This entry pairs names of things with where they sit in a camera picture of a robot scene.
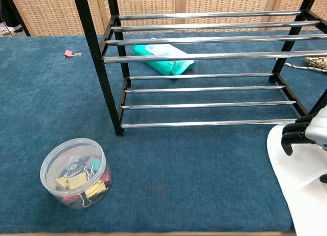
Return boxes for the black stand leg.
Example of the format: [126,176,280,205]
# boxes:
[0,0,31,37]

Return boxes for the teal wet wipes pack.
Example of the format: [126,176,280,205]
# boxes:
[131,37,197,76]

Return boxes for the black and chrome shoe rack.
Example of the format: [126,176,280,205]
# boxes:
[72,0,327,136]

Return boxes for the wicker folding screen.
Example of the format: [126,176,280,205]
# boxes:
[7,0,327,37]

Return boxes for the clear jar of binder clips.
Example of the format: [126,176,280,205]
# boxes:
[40,138,112,210]

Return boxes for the beige braided rope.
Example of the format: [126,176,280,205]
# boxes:
[284,56,327,73]

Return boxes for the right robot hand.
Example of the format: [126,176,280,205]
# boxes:
[281,107,327,184]

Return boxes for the white slipper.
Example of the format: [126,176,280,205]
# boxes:
[266,123,327,236]

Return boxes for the pink binder clip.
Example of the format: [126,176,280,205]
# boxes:
[64,50,83,59]

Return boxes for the blue carpet table mat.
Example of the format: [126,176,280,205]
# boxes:
[0,29,327,234]

